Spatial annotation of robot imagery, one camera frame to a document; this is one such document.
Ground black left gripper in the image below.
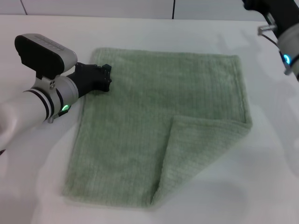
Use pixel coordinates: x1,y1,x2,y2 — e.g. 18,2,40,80
66,62,113,98

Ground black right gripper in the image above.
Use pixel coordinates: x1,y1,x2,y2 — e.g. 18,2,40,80
242,0,299,39

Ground green terry towel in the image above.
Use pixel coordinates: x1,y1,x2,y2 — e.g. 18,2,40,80
61,48,254,207

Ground silver right camera mount bracket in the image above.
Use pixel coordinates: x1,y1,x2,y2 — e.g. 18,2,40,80
257,23,278,35

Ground silver camera mount bracket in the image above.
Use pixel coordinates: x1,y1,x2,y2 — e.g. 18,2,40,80
35,74,58,91
257,23,278,35

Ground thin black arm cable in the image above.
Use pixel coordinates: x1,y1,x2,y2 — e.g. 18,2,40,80
261,32,288,72

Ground silver left camera mount bracket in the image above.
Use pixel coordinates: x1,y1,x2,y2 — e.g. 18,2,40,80
35,74,58,91

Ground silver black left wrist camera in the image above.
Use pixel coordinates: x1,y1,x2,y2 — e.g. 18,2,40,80
14,34,78,81

